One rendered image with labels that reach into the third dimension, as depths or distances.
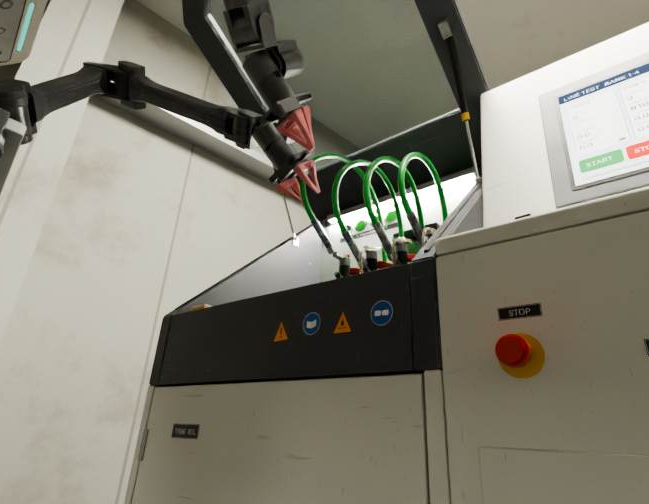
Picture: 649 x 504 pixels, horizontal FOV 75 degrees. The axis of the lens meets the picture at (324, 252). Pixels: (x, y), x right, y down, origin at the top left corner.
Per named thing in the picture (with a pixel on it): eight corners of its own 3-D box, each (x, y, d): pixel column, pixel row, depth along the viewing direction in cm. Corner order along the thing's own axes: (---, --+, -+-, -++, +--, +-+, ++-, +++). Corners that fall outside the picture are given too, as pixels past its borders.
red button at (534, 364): (489, 374, 47) (484, 328, 49) (500, 379, 50) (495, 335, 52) (539, 372, 44) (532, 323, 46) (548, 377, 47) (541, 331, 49)
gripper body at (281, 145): (287, 180, 106) (270, 156, 106) (312, 155, 99) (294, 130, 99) (272, 186, 100) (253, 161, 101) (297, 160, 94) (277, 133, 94)
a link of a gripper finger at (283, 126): (336, 133, 84) (310, 92, 83) (315, 144, 79) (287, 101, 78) (316, 150, 89) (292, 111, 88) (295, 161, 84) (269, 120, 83)
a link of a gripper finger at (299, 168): (313, 200, 104) (291, 169, 104) (332, 183, 99) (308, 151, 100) (298, 207, 99) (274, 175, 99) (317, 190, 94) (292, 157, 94)
